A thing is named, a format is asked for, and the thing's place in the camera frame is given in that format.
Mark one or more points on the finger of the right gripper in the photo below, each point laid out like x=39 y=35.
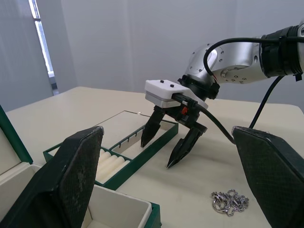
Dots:
x=152 y=128
x=185 y=147

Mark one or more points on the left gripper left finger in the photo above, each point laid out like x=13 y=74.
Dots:
x=71 y=171

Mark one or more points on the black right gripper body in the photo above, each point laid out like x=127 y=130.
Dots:
x=184 y=116

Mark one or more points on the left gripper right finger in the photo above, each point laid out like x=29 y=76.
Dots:
x=278 y=180

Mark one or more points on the green jewelry tray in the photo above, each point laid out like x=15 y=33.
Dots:
x=111 y=164

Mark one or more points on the green jewelry box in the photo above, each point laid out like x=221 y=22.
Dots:
x=114 y=209

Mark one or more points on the narrow window strip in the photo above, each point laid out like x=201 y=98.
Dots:
x=44 y=47

